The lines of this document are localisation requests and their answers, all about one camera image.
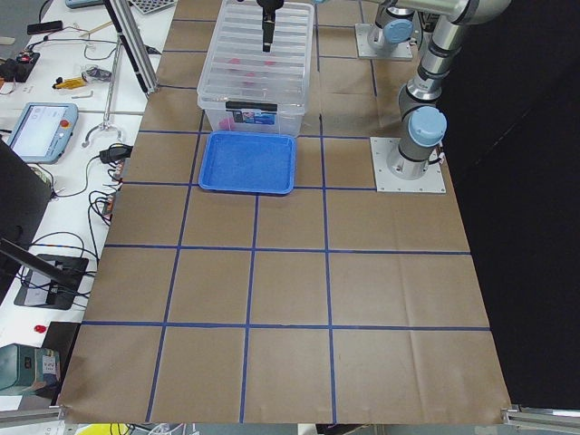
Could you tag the black gripper lid side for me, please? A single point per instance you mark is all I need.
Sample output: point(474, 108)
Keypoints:
point(269, 5)

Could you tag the black power adapter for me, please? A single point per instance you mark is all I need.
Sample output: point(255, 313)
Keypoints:
point(114, 153)

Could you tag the clear plastic storage box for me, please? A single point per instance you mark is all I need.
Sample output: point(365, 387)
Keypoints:
point(253, 116)

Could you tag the blue plastic tray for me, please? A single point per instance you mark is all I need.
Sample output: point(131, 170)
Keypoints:
point(248, 162)

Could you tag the silver robot arm near tray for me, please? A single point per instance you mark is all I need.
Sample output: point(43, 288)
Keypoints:
point(424, 125)

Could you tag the clear plastic box lid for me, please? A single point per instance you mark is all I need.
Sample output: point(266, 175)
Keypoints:
point(238, 69)

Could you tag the wooden chopstick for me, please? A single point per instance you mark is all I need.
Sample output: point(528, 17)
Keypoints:
point(96, 29)

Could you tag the robot teach pendant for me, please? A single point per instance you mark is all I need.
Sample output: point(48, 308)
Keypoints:
point(43, 131)

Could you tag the aluminium frame post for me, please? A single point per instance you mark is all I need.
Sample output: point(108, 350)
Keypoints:
point(129, 34)

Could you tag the brown paper table cover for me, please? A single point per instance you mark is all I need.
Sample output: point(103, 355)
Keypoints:
point(334, 303)

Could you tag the black monitor stand base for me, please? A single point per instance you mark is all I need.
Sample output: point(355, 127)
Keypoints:
point(41, 291)

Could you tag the long metal reacher grabber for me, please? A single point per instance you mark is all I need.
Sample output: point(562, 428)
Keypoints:
point(106, 125)

